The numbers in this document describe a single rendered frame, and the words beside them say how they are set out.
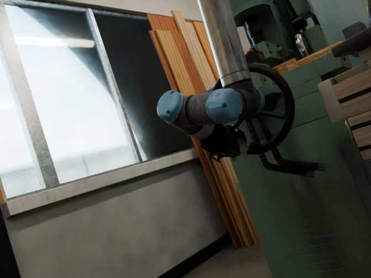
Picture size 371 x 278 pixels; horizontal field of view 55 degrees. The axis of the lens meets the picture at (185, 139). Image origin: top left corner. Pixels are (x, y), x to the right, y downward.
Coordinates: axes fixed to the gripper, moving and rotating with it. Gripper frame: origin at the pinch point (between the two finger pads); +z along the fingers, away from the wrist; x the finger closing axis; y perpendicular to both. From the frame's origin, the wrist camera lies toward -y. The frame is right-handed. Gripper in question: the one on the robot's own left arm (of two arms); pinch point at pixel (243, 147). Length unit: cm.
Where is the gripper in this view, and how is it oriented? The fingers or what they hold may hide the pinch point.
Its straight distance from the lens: 109.4
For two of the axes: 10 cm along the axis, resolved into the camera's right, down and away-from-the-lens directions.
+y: 0.0, 8.8, -4.8
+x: 7.7, -3.0, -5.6
